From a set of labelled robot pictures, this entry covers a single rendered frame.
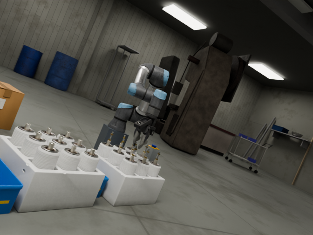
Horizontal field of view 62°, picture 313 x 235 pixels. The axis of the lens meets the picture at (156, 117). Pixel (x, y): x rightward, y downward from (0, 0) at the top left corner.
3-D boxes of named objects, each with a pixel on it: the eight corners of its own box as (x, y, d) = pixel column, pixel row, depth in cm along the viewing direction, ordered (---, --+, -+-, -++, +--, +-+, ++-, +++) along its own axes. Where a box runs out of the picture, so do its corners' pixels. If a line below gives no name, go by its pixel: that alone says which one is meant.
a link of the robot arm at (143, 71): (140, 56, 197) (131, 82, 155) (153, 62, 199) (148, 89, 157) (135, 69, 203) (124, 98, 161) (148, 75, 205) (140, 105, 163)
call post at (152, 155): (131, 182, 199) (147, 144, 198) (137, 182, 205) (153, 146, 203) (137, 187, 195) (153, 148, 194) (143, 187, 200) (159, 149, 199)
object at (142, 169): (132, 192, 158) (144, 165, 157) (122, 184, 164) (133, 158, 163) (142, 192, 166) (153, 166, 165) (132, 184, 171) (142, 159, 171)
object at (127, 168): (128, 190, 159) (140, 162, 159) (123, 193, 150) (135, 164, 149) (114, 183, 161) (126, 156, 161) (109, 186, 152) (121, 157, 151)
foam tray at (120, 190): (77, 174, 169) (87, 148, 169) (119, 176, 200) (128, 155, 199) (112, 206, 145) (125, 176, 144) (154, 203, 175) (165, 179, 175)
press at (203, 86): (142, 130, 596) (186, 28, 587) (181, 144, 651) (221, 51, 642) (168, 148, 484) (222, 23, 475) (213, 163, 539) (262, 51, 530)
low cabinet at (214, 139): (191, 139, 1022) (200, 120, 1020) (226, 157, 841) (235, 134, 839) (157, 125, 945) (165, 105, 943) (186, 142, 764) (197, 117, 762)
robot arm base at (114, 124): (105, 124, 222) (110, 113, 222) (121, 129, 229) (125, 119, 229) (110, 128, 209) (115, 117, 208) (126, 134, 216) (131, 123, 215)
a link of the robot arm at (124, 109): (114, 114, 224) (120, 100, 223) (128, 120, 226) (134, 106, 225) (113, 116, 212) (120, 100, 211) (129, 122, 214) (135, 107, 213)
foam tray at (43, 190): (-16, 168, 127) (-2, 134, 126) (54, 171, 158) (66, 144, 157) (17, 213, 103) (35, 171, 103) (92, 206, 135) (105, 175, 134)
